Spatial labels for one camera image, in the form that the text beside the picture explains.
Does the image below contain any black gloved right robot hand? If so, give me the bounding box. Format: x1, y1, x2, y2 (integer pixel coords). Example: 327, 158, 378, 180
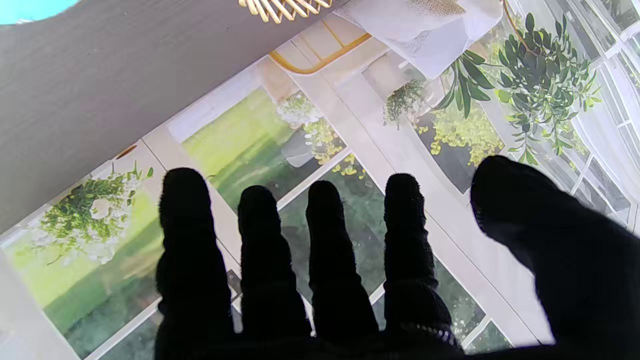
154, 155, 640, 360

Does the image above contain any cyan culture dish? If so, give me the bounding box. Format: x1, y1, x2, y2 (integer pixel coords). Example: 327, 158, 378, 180
0, 0, 81, 26

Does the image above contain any oval wicker basket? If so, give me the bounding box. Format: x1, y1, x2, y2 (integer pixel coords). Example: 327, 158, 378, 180
238, 0, 333, 24

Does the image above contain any printed conservatory backdrop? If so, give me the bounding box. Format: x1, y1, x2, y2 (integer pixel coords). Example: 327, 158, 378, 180
0, 0, 640, 360

